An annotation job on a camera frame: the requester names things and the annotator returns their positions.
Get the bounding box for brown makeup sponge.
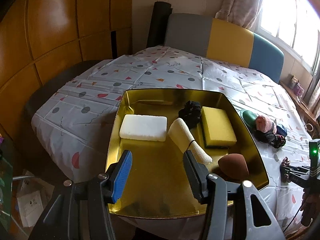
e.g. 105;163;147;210
217;153;249;180

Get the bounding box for yellow sponge block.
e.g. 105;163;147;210
201;106;237;147

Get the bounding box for beige bandage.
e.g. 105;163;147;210
168;118;213;165

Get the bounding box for blue tissue pack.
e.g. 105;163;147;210
276;124;287;137

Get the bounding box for black scrunchie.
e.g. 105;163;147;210
178;101;201;129

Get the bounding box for white sponge block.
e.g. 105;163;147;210
119;114;167;142

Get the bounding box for pink fluffy sock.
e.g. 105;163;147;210
255;115;277;134

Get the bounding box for green silicone travel bottle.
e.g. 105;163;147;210
240;109;258;130

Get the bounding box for person right hand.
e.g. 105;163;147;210
300;189;320;219

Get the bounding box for gold metal tin box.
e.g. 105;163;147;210
105;88;270;218

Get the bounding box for wooden side shelf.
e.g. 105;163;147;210
279;81;319;132

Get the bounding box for patterned white tablecloth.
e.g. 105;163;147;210
31;46;310;239

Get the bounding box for papers on floor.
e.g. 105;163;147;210
17;177;54;228

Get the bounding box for purple box on shelf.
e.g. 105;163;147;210
289;75;304;96

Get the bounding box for grey yellow blue sofa backrest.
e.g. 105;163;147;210
165;13;284;83

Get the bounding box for black rolled mat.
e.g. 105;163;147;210
146;1;172;48

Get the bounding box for patterned window curtain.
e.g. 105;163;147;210
215;0;263;29

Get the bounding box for black cable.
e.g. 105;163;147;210
283;204;304;235

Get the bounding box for wooden wall cabinet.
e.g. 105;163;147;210
0;0;133;156

